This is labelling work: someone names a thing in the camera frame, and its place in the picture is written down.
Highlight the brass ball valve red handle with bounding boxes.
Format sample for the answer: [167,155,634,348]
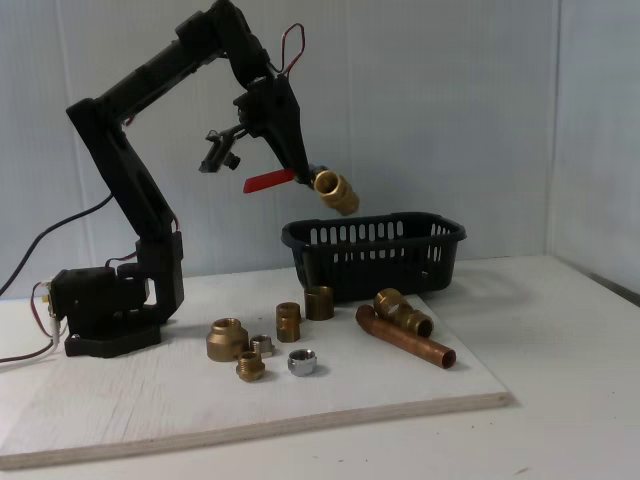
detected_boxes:
[242,163,361,217]

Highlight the brass sleeve coupling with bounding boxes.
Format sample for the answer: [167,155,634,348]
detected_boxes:
[304,285,335,322]

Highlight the black slotted plastic basket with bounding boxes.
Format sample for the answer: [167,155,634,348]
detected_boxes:
[281,211,468,305]

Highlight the brass hex nipple fitting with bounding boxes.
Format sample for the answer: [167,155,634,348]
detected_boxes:
[275,301,302,344]

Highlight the small silver hex bushing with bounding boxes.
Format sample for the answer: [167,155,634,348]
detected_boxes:
[248,333,277,359]

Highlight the brass compression coupling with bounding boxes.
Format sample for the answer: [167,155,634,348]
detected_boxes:
[373,287,435,339]

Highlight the large brass reducer fitting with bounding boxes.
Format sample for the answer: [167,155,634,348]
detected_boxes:
[205,318,250,363]

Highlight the chrome nut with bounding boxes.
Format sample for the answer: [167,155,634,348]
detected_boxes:
[287,348,319,377]

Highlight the small brass threaded fitting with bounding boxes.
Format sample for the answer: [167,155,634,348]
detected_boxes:
[236,350,267,384]

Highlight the white wooden board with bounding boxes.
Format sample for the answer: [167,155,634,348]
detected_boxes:
[0,272,516,471]

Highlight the small controller circuit board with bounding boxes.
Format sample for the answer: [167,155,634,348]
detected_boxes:
[41,280,57,319]

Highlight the black gripper camera module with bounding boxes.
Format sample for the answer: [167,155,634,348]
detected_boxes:
[198,124,247,175]

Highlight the red white black servo cable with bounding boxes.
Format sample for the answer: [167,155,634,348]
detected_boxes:
[273,22,306,77]

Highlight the black power cable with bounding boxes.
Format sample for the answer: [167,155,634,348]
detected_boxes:
[0,192,115,297]

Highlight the red and white base wires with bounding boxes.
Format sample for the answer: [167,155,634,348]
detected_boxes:
[0,282,69,374]

